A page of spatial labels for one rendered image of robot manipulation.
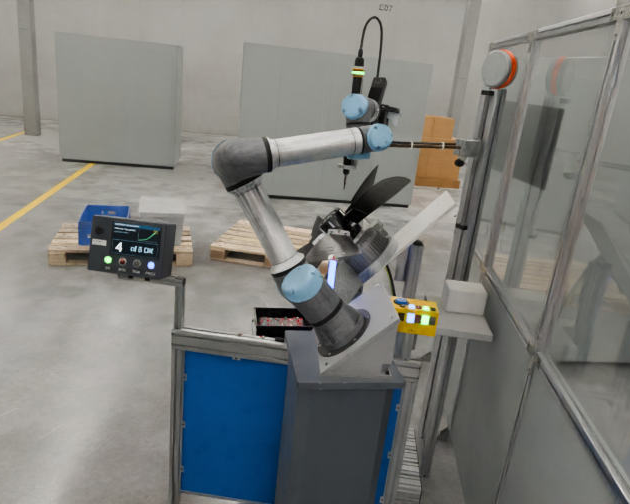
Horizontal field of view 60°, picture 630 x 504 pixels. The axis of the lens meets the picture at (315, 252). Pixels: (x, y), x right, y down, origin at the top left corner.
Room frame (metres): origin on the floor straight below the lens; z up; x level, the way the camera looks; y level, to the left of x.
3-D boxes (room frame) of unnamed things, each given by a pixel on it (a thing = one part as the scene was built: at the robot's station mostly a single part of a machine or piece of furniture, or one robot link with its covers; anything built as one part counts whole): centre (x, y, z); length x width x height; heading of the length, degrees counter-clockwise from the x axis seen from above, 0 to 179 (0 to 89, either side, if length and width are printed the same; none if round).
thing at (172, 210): (4.93, 1.46, 0.31); 0.60 x 0.42 x 0.33; 16
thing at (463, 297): (2.27, -0.68, 0.92); 0.17 x 0.16 x 0.11; 87
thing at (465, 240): (2.49, -0.70, 0.90); 0.08 x 0.06 x 1.80; 32
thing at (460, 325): (2.19, -0.64, 0.85); 0.36 x 0.24 x 0.03; 177
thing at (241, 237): (5.28, 0.33, 0.07); 1.20 x 1.00 x 0.15; 83
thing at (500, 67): (2.49, -0.70, 1.88); 0.16 x 0.07 x 0.16; 32
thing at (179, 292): (1.78, 0.46, 0.96); 0.03 x 0.03 x 0.20; 87
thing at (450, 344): (2.19, -0.64, 0.42); 0.04 x 0.04 x 0.83; 87
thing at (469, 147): (2.44, -0.62, 1.54); 0.10 x 0.07 x 0.09; 122
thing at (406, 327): (1.73, -0.36, 1.02); 0.16 x 0.10 x 0.11; 87
